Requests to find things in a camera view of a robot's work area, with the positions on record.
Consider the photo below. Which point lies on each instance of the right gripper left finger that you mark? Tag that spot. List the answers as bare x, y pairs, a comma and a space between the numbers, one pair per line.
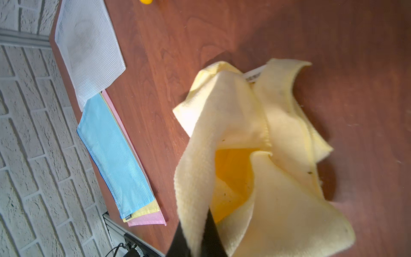
178, 247

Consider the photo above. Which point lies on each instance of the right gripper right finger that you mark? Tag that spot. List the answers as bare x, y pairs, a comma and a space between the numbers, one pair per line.
211, 245

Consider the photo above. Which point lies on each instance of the yellow cleaning cloth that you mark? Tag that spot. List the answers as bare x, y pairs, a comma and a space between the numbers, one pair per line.
252, 161

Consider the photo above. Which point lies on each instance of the clear mesh document bag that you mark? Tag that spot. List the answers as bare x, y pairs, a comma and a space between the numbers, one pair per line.
87, 41

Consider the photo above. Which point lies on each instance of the pink document bag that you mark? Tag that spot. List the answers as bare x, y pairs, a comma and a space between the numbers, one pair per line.
147, 220

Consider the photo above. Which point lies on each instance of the yellow document bag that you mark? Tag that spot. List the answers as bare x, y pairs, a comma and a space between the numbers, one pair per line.
144, 212

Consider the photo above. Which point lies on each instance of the blue document bag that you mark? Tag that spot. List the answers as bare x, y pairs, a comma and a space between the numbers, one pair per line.
114, 158

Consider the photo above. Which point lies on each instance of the aluminium mounting rail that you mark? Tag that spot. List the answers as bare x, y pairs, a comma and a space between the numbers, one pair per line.
125, 244

